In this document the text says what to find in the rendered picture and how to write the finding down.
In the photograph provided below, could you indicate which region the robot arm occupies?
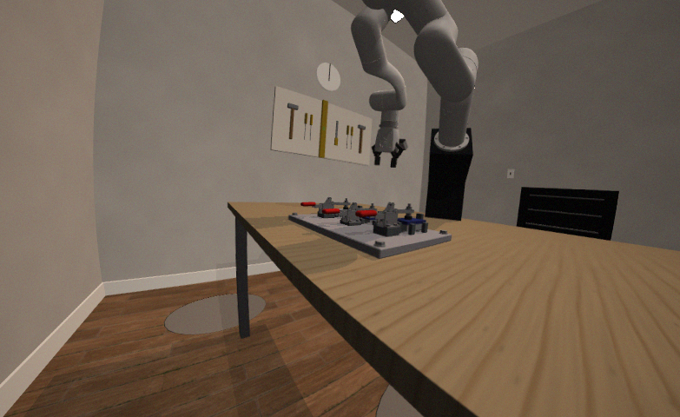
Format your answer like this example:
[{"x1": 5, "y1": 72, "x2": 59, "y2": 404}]
[{"x1": 351, "y1": 0, "x2": 479, "y2": 152}]

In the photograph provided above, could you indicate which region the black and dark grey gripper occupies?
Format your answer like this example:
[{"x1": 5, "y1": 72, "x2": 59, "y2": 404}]
[{"x1": 372, "y1": 127, "x2": 404, "y2": 168}]

